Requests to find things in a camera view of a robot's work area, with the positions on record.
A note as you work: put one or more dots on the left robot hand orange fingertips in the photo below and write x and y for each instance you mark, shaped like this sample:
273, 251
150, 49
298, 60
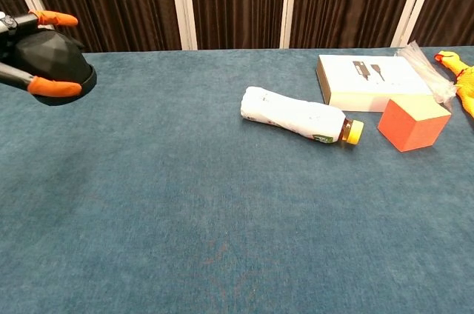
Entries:
55, 89

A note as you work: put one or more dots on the black faceted dice cup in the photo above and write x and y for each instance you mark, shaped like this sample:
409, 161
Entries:
48, 55

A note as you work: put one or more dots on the blue table cloth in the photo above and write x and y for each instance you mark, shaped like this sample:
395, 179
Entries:
222, 199

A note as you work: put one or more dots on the white-wrapped bottle yellow cap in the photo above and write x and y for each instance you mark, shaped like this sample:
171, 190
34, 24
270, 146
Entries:
292, 114

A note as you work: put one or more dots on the white flat cardboard box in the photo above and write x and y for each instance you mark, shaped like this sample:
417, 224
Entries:
370, 88

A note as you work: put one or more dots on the orange cube block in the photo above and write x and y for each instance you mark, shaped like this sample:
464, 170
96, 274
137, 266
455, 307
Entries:
407, 129

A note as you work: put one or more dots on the clear plastic bag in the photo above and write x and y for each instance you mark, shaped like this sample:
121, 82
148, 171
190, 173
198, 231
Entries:
429, 73

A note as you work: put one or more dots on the yellow rubber chicken toy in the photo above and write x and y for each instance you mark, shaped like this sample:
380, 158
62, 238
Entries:
464, 80

